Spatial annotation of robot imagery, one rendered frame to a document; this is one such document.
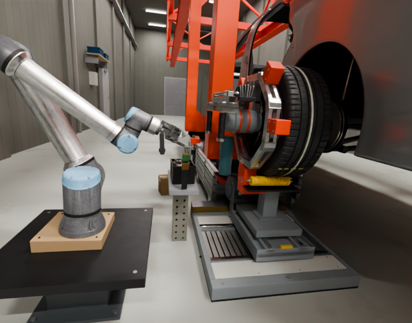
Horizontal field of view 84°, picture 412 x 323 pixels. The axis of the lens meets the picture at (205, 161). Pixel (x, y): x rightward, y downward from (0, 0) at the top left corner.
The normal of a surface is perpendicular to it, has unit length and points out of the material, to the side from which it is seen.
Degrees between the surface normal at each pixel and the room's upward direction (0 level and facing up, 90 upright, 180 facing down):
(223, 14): 90
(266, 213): 90
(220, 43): 90
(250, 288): 90
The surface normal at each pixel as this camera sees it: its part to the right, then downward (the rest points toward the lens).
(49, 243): 0.18, 0.24
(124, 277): 0.06, -0.97
